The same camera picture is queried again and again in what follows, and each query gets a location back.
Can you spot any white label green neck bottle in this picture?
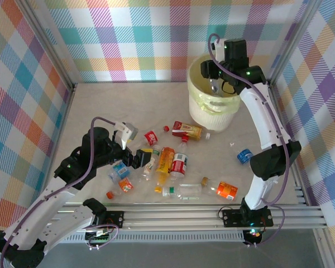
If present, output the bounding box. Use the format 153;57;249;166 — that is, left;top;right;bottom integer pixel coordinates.
140;144;160;182

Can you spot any orange juice bottle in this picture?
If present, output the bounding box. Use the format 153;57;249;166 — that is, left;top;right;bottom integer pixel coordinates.
154;146;176;194

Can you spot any red label cola bottle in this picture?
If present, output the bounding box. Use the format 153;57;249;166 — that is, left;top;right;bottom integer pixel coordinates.
133;125;170;149

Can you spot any small orange label bottle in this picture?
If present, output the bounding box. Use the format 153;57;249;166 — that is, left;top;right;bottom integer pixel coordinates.
106;178;134;200

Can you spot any red white label bottle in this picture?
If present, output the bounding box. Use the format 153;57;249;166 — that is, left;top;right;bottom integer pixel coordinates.
169;135;190;179

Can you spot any red gold label bottle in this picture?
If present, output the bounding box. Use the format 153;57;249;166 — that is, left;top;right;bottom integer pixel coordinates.
171;121;212;141

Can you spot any clear bottle green white cap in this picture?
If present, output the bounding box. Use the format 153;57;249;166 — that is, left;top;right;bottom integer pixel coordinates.
161;183;203;201

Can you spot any light blue label bottle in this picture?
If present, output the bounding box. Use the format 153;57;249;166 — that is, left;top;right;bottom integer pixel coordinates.
236;149;254;166

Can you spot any orange label brown cap bottle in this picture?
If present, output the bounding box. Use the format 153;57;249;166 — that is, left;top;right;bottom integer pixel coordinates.
200;176;238;201

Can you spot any white ribbed plastic bin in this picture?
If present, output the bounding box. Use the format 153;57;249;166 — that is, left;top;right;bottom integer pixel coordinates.
187;54;242;131

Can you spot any green controller board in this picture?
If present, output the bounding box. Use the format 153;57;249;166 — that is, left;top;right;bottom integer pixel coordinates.
85;227;114;246

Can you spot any small lit controller board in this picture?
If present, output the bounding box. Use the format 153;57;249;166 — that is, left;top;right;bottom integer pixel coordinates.
245;228;262;244

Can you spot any narrow aluminium side rail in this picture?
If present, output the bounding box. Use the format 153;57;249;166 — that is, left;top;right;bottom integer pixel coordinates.
37;83;78;210

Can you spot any aluminium frame post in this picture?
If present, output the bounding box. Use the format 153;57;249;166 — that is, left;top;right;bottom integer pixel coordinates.
266;0;322;84
21;0;76;92

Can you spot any wide aluminium base rail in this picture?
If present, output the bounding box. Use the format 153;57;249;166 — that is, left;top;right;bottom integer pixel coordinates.
23;203;328;230

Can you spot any small black arm base plate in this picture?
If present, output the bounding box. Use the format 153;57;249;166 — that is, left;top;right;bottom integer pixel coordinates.
102;209;126;229

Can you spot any grey slotted cable duct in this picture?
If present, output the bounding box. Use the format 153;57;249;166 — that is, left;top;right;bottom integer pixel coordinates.
68;233;246;244

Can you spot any long black arm base plate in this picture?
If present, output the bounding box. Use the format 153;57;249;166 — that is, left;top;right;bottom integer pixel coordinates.
221;207;274;228

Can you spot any slotted aluminium side rail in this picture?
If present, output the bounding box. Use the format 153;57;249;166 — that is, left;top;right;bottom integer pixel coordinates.
266;80;310;208

